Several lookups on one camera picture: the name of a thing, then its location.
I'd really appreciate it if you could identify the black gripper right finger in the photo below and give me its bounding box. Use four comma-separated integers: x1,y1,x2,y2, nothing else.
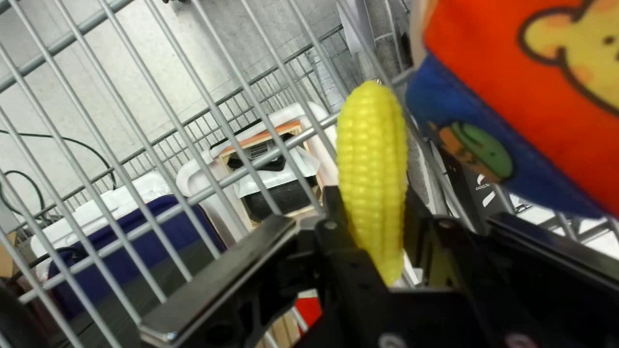
405,192,619,348

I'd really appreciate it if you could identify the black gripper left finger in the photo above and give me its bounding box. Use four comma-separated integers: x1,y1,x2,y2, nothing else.
138,186,390,348

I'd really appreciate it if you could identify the yellow toy corn cob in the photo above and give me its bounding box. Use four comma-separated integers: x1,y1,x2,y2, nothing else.
336,79,411,288

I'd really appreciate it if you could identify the white blue toy case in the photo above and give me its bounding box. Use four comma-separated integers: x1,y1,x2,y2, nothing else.
28,170,229,319

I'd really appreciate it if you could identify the white orange toy case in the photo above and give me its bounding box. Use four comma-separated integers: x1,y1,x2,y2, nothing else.
175,103,343,242

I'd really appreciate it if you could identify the colourful soft picture cube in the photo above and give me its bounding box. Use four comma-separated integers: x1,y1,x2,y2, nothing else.
405,0,619,221

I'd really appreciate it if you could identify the metal wire shelf unit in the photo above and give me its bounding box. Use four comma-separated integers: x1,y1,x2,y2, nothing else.
0,0,619,348

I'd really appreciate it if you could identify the black floor cable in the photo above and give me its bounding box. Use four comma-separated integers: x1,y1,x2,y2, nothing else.
0,126,121,223

